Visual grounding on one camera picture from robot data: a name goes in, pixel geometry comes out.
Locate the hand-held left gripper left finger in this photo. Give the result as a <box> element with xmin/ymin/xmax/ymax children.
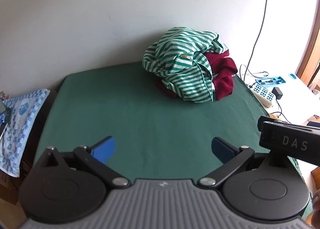
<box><xmin>37</xmin><ymin>136</ymin><xmax>132</xmax><ymax>189</ymax></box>

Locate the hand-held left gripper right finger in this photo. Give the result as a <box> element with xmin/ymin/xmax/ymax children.
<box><xmin>197</xmin><ymin>137</ymin><xmax>292</xmax><ymax>189</ymax></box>

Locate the green striped shirt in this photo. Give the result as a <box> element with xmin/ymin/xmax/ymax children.
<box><xmin>142</xmin><ymin>27</ymin><xmax>229</xmax><ymax>104</ymax></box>

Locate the green tablecloth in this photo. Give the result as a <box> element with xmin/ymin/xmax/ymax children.
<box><xmin>32</xmin><ymin>62</ymin><xmax>314</xmax><ymax>221</ymax></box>

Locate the white power strip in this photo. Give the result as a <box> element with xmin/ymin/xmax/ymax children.
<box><xmin>247</xmin><ymin>82</ymin><xmax>275</xmax><ymax>108</ymax></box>

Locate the blue tray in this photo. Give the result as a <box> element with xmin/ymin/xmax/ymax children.
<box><xmin>255</xmin><ymin>76</ymin><xmax>288</xmax><ymax>85</ymax></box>

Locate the dark red sweater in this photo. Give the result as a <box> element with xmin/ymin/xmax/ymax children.
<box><xmin>156</xmin><ymin>49</ymin><xmax>238</xmax><ymax>101</ymax></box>

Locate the blue patterned towel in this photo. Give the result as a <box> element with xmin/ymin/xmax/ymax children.
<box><xmin>0</xmin><ymin>89</ymin><xmax>50</xmax><ymax>178</ymax></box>

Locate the cardboard box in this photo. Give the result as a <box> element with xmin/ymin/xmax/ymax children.
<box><xmin>0</xmin><ymin>169</ymin><xmax>25</xmax><ymax>204</ymax></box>

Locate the thin black cable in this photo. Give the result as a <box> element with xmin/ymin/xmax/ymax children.
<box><xmin>269</xmin><ymin>98</ymin><xmax>292</xmax><ymax>122</ymax></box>

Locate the wooden door frame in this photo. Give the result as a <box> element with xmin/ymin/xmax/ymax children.
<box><xmin>295</xmin><ymin>14</ymin><xmax>320</xmax><ymax>85</ymax></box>

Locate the black wall cable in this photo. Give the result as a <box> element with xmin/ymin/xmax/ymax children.
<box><xmin>239</xmin><ymin>0</ymin><xmax>275</xmax><ymax>84</ymax></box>

